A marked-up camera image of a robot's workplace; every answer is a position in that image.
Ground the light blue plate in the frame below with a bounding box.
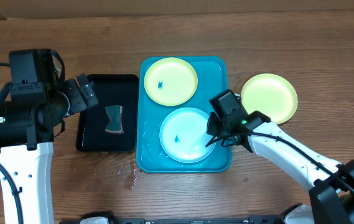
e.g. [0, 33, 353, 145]
[159, 108, 215, 164]

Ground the yellow-rimmed plate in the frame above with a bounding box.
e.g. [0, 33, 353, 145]
[144, 57, 198, 106]
[241, 73, 298, 124]

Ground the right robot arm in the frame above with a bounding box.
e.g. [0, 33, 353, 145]
[207, 110, 354, 224]

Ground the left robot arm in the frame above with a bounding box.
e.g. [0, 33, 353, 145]
[0, 73, 98, 223]

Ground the black plastic tray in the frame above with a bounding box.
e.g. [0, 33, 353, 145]
[76, 74, 139, 152]

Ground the teal plastic tray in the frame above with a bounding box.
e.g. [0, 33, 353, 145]
[136, 56, 232, 173]

